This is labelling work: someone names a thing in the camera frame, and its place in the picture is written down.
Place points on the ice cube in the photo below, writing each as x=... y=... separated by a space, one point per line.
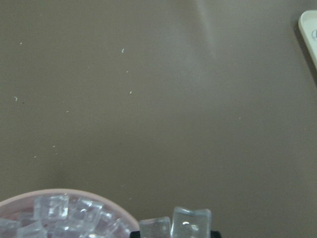
x=155 y=227
x=188 y=223

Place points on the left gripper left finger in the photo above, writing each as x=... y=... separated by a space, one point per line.
x=135 y=234

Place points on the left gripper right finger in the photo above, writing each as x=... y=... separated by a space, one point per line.
x=215 y=234

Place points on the pile of ice cubes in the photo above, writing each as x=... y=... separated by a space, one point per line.
x=61 y=216

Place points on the cream rabbit tray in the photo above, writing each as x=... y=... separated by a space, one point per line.
x=308 y=27

